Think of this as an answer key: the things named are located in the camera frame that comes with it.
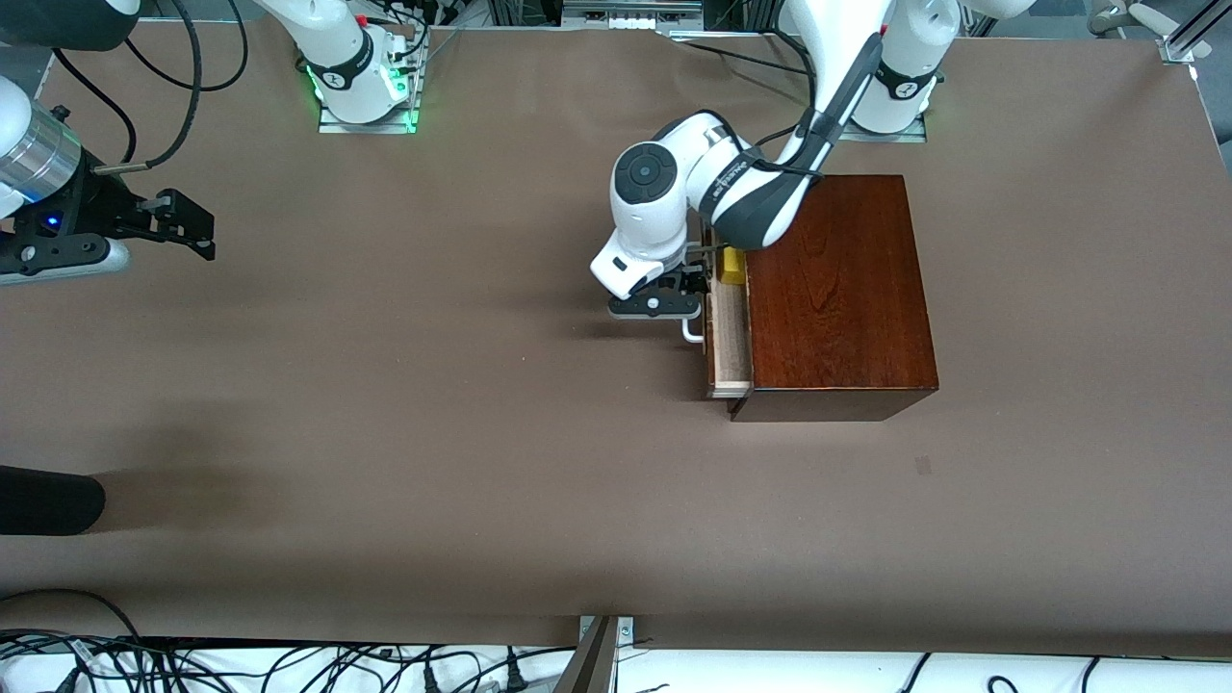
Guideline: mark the right arm aluminium base plate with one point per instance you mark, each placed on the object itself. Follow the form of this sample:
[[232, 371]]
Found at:
[[371, 125]]

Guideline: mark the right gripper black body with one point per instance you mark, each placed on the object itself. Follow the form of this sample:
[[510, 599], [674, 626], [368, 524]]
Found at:
[[104, 206]]

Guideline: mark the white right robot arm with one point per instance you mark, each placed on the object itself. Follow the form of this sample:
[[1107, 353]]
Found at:
[[342, 58]]

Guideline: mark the yellow block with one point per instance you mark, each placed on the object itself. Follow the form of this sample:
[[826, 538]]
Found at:
[[733, 269]]

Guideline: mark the left arm aluminium base plate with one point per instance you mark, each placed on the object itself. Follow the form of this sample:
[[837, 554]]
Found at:
[[885, 138]]

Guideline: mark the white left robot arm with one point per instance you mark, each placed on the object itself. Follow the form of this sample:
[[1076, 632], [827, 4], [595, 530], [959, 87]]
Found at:
[[664, 221]]

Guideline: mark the brown paper table cover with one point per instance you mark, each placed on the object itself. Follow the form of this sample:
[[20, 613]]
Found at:
[[433, 433]]

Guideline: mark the aluminium profile frame corner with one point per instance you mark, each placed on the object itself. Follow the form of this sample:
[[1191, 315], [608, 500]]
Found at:
[[1189, 38]]

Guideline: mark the dark wooden drawer cabinet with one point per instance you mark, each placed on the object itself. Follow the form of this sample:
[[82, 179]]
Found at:
[[837, 289]]

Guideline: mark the grey aluminium profile post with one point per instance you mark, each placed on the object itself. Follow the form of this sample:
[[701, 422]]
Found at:
[[587, 664]]

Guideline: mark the black power plug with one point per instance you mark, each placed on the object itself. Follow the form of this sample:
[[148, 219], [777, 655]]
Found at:
[[516, 679], [431, 681]]

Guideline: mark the grey chair base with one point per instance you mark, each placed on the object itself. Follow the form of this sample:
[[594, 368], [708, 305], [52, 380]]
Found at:
[[1150, 14]]

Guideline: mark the silver corner bracket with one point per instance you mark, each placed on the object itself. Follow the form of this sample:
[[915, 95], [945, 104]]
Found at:
[[626, 630]]

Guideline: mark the black ribbed cylinder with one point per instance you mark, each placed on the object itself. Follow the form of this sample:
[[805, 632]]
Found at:
[[48, 500]]

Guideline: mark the silver power strip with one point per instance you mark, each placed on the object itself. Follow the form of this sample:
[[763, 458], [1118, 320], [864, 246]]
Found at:
[[611, 19]]

